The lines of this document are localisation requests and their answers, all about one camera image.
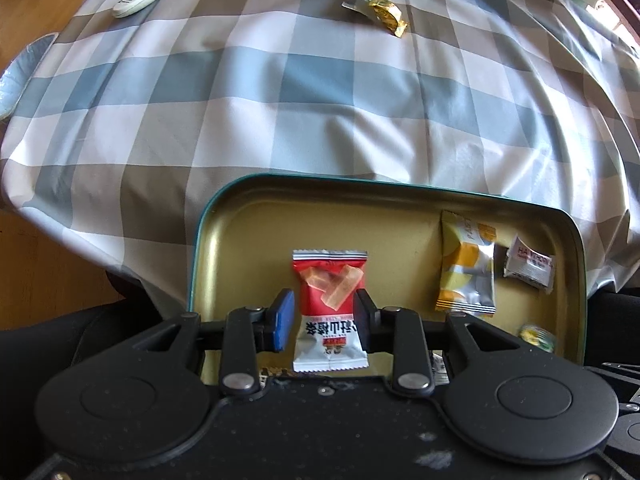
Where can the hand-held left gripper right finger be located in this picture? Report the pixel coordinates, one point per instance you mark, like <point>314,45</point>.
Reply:
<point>367,320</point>

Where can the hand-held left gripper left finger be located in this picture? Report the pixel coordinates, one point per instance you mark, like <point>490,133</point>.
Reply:
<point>282,320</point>

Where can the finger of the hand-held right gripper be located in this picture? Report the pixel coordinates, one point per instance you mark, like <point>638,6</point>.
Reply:
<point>617,377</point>

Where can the red and white snack packet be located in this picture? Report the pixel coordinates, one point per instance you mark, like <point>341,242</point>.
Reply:
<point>327,270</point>

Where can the gold tin tray green rim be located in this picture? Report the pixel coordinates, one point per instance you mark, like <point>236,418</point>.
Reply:
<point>250,240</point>

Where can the small green candy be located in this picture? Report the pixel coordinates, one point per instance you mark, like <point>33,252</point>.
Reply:
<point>536,336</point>

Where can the yellow and white snack packet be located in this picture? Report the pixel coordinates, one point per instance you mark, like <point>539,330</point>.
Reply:
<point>465,270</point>

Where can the small white snack packet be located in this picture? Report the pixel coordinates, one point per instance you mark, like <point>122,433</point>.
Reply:
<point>530,265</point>

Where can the person's dark clothing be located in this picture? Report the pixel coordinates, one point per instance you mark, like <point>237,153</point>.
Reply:
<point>615,320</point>
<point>45,345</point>

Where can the checkered tablecloth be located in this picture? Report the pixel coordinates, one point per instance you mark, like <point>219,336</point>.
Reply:
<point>300,110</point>

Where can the gold foil snack packet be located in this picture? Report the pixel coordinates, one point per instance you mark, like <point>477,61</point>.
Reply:
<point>390,16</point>

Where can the silver foil plate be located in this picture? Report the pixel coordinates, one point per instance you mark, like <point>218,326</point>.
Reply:
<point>20,75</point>

